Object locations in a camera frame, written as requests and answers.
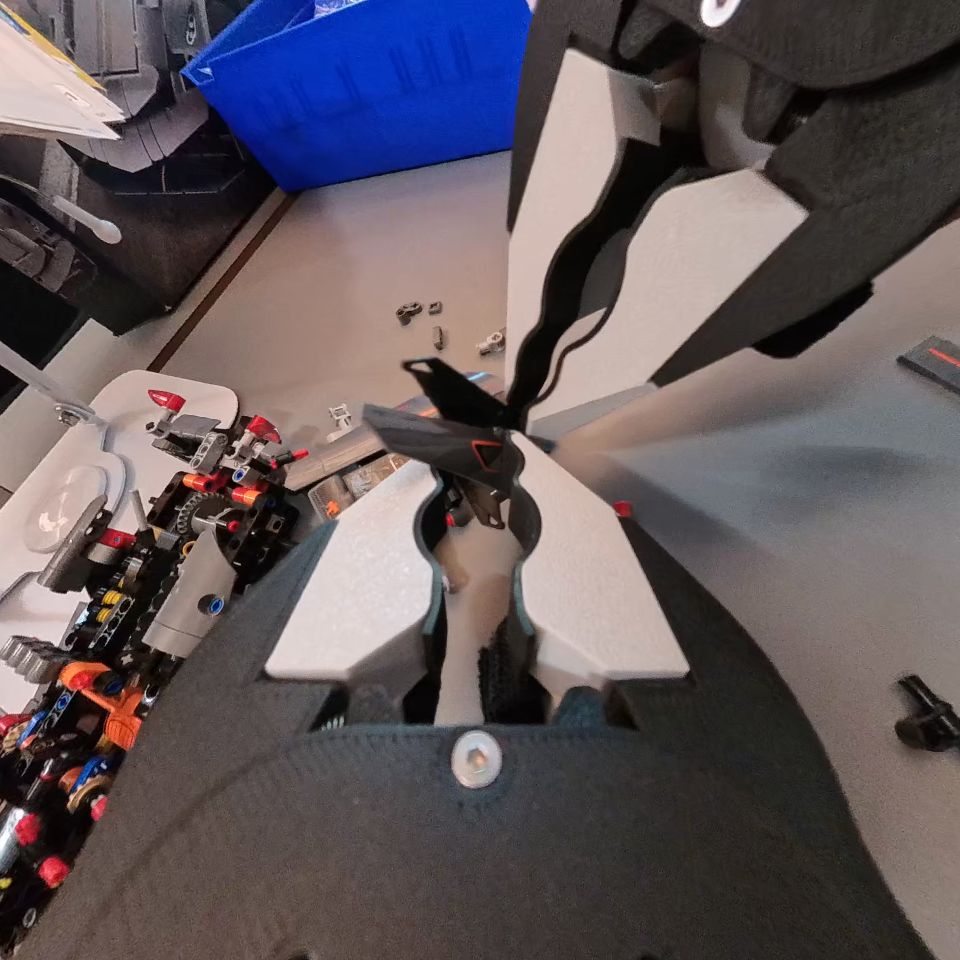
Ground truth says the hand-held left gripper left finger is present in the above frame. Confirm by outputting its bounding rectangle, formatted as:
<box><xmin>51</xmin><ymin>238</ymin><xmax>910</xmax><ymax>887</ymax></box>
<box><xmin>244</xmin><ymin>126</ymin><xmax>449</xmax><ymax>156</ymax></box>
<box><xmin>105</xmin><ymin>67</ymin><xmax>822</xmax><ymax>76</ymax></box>
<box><xmin>262</xmin><ymin>459</ymin><xmax>445</xmax><ymax>689</ymax></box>

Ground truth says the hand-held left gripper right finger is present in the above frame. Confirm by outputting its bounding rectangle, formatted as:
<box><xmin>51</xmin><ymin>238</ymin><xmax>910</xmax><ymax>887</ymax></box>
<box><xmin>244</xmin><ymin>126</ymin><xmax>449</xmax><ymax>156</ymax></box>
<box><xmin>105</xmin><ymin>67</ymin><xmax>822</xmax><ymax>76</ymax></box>
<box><xmin>512</xmin><ymin>433</ymin><xmax>691</xmax><ymax>696</ymax></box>

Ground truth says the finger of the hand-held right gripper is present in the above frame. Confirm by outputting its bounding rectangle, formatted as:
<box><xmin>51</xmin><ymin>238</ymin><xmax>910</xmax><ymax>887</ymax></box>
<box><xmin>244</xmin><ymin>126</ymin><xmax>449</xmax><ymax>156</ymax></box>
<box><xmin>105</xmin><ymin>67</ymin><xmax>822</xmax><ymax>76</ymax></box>
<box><xmin>504</xmin><ymin>48</ymin><xmax>708</xmax><ymax>411</ymax></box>
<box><xmin>523</xmin><ymin>167</ymin><xmax>811</xmax><ymax>426</ymax></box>

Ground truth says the black grey lego assembly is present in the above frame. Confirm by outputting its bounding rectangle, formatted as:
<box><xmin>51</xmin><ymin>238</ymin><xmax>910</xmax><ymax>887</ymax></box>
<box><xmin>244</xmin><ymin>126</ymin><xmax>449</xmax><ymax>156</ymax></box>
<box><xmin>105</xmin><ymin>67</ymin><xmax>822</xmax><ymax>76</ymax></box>
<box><xmin>285</xmin><ymin>371</ymin><xmax>526</xmax><ymax>594</ymax></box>

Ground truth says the dark grey lego wing panel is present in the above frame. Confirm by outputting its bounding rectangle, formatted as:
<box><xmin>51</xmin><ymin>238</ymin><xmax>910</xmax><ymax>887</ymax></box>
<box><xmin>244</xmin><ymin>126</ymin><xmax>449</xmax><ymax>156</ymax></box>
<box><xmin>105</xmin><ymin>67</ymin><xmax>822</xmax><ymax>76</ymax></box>
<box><xmin>363</xmin><ymin>405</ymin><xmax>524</xmax><ymax>530</ymax></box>

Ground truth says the large lego car chassis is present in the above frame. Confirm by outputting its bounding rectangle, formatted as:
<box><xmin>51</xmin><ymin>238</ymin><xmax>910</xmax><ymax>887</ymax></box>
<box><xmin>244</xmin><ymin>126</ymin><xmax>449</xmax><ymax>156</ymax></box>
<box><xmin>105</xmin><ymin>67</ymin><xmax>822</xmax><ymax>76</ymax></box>
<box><xmin>0</xmin><ymin>388</ymin><xmax>309</xmax><ymax>946</ymax></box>

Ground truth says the black t-shaped lego piece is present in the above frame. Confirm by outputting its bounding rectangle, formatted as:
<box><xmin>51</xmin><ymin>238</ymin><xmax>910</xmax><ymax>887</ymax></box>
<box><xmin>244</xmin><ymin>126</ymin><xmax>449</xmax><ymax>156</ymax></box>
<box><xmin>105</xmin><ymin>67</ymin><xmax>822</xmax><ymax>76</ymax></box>
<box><xmin>894</xmin><ymin>675</ymin><xmax>960</xmax><ymax>751</ymax></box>

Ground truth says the dark lego set box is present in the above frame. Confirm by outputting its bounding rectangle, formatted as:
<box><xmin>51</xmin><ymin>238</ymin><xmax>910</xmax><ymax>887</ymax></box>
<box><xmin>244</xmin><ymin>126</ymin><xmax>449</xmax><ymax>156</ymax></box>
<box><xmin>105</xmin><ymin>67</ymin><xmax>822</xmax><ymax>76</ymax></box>
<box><xmin>0</xmin><ymin>0</ymin><xmax>286</xmax><ymax>335</ymax></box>

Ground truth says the lego instruction booklet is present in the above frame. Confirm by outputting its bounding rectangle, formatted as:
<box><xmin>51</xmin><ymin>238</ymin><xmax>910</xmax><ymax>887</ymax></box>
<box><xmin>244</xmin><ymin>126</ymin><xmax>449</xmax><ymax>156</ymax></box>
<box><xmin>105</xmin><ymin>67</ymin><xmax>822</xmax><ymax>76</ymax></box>
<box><xmin>0</xmin><ymin>15</ymin><xmax>125</xmax><ymax>142</ymax></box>

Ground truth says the blue plastic bin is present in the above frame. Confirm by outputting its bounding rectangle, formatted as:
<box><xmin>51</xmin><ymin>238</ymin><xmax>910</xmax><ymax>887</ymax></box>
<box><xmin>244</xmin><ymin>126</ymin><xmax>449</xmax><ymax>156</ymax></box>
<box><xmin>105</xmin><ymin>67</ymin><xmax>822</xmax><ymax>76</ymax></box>
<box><xmin>181</xmin><ymin>0</ymin><xmax>532</xmax><ymax>192</ymax></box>

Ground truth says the flat grey orange striped tile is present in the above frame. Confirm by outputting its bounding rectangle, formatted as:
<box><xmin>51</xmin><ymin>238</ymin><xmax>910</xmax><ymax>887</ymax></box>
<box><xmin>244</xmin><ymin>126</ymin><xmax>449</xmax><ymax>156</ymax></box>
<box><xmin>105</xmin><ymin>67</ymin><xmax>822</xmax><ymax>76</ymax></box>
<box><xmin>896</xmin><ymin>335</ymin><xmax>960</xmax><ymax>387</ymax></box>

